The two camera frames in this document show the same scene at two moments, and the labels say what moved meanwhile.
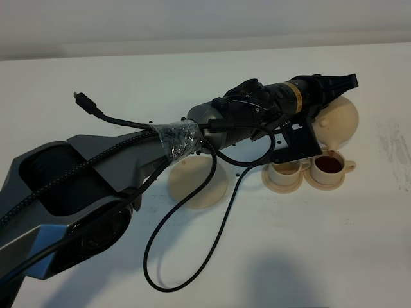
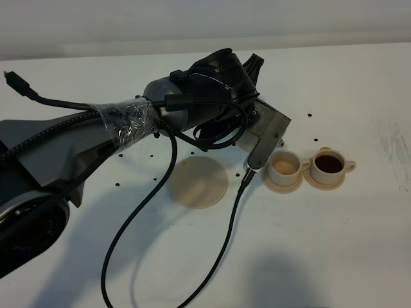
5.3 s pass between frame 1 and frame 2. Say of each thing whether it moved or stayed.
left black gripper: moved
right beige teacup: stayed
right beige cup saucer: stayed
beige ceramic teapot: moved
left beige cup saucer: stayed
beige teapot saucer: stayed
